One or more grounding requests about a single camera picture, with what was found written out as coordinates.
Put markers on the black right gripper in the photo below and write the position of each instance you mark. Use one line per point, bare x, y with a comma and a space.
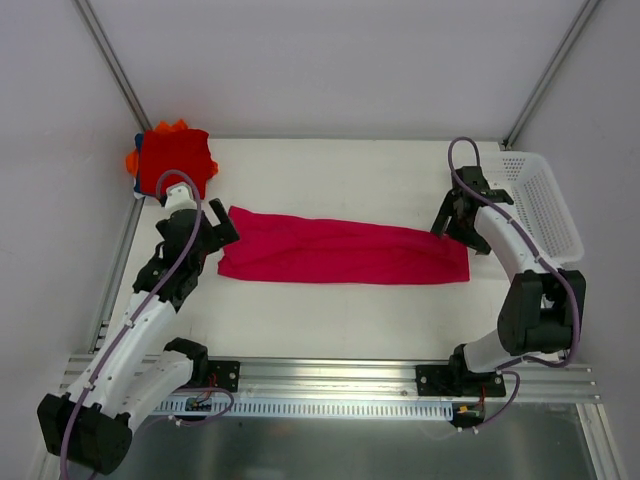
461, 218

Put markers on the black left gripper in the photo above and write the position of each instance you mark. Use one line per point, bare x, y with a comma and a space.
211, 235

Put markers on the magenta t shirt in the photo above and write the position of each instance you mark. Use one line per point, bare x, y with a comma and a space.
290, 249

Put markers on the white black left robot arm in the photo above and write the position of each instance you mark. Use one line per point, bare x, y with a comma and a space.
94, 421

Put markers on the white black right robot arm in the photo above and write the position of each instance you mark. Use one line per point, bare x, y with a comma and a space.
540, 319

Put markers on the red folded t shirt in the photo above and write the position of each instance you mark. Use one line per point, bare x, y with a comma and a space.
172, 162

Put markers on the white perforated plastic basket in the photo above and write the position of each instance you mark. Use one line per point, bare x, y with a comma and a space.
538, 200

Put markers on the orange folded t shirt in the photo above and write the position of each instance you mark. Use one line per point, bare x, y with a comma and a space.
131, 162

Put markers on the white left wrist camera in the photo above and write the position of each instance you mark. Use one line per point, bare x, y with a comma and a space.
178, 197

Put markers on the aluminium corner post right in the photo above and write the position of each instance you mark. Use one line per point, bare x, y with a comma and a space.
562, 52

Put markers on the aluminium corner post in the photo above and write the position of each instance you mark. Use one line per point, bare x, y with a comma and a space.
562, 52
107, 52

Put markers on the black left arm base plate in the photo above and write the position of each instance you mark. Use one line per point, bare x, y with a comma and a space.
223, 374

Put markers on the aluminium front rail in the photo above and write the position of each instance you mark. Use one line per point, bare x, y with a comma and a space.
395, 380

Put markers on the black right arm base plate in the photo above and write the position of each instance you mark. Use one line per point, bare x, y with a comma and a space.
432, 382

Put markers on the white slotted cable duct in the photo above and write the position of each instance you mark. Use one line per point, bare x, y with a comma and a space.
404, 409

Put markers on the aluminium corner post left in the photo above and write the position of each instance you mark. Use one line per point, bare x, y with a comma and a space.
107, 52

